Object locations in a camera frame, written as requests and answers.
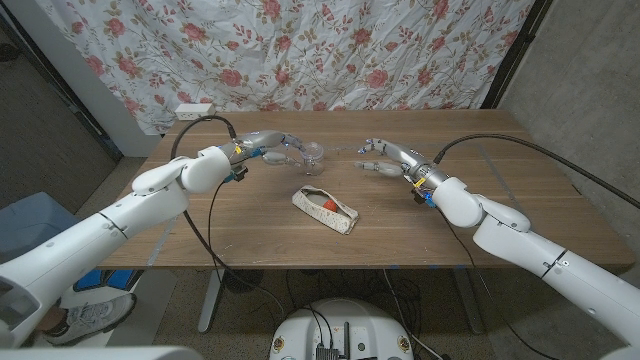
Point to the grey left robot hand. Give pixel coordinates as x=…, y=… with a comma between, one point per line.
x=265, y=142

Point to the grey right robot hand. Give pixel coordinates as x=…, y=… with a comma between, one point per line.
x=410, y=159

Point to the cream patterned pen bag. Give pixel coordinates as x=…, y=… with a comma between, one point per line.
x=345, y=222

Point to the orange ball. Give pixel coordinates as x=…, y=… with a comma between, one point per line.
x=330, y=206

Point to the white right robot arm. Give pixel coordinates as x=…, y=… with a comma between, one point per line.
x=540, y=250

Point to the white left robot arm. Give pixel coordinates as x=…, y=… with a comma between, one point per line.
x=125, y=215

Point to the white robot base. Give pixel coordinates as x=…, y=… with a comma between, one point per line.
x=345, y=325

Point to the clear glass jar cup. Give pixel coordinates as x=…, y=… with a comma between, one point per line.
x=315, y=161

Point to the white power strip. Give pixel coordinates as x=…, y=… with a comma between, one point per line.
x=192, y=111

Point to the floral backdrop cloth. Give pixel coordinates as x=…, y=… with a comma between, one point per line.
x=320, y=50

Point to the black round floor object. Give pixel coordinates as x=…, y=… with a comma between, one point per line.
x=245, y=281

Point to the black backdrop stand pole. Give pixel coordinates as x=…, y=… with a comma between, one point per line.
x=515, y=50

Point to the grey table leg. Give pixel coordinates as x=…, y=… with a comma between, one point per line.
x=470, y=310

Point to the white table leg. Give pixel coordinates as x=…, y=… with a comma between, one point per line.
x=210, y=310

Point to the grey sneaker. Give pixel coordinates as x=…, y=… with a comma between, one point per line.
x=100, y=317

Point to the blue plastic bin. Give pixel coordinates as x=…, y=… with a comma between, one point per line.
x=25, y=225

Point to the white robot torso edge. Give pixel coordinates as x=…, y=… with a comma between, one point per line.
x=100, y=354

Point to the person leg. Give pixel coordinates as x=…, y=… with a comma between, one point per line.
x=52, y=325

